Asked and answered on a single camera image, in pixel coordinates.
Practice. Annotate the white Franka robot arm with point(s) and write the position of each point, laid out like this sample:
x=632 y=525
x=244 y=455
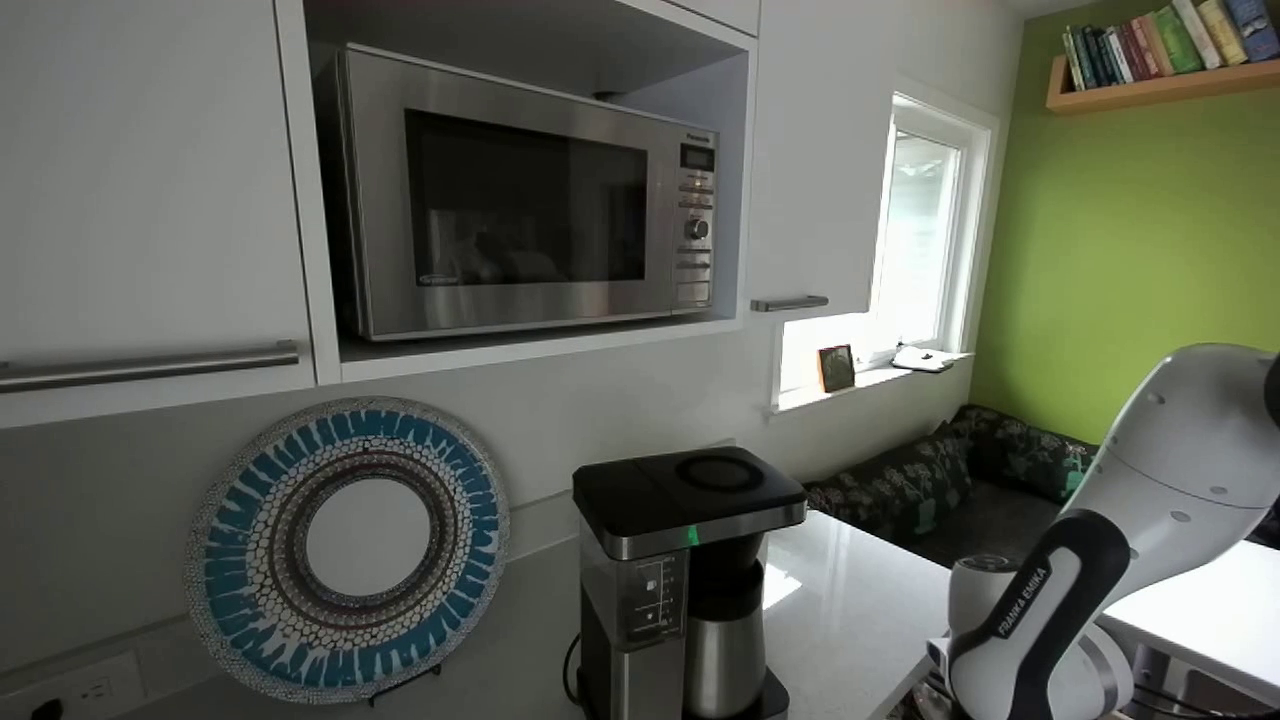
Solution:
x=1185 y=455

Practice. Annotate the black and steel coffee maker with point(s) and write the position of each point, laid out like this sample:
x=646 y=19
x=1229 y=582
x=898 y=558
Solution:
x=666 y=501

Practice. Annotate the stainless steel microwave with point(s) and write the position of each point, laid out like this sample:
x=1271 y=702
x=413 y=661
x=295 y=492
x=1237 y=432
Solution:
x=533 y=203

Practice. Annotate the narrow white cabinet door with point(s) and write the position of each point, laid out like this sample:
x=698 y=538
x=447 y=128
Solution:
x=813 y=146

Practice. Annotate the white flat dish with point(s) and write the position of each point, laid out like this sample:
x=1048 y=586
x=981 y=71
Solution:
x=926 y=356

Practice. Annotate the steel coffee carafe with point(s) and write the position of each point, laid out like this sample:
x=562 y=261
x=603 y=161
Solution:
x=725 y=655

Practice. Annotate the white framed window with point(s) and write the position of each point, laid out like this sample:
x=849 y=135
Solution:
x=923 y=227

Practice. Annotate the blue patterned decorative plate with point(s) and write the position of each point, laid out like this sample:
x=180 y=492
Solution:
x=243 y=562

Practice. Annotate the dark green book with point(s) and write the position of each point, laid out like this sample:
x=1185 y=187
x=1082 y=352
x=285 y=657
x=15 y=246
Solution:
x=1074 y=62

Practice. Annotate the wide white cabinet door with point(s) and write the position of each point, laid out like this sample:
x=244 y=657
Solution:
x=145 y=175

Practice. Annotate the dark teal book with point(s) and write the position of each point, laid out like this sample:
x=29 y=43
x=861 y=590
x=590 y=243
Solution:
x=1096 y=57

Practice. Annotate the pale book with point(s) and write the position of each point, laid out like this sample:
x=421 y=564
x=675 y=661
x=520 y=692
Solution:
x=1118 y=55

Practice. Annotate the red brown book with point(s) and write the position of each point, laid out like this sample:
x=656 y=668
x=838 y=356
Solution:
x=1136 y=51

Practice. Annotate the bright green book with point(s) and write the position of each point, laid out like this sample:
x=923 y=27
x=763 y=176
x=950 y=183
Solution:
x=1179 y=38

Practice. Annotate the tan book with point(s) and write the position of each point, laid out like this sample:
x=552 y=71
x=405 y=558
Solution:
x=1222 y=27

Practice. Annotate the blue book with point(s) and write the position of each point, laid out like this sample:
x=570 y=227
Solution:
x=1257 y=23

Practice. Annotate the small black picture frame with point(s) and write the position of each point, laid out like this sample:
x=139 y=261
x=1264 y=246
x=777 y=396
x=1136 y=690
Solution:
x=838 y=365

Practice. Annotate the wooden wall shelf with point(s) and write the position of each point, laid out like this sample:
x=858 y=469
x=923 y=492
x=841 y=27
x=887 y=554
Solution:
x=1161 y=91

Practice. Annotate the white wall outlet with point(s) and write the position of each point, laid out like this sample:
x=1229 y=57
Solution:
x=93 y=680

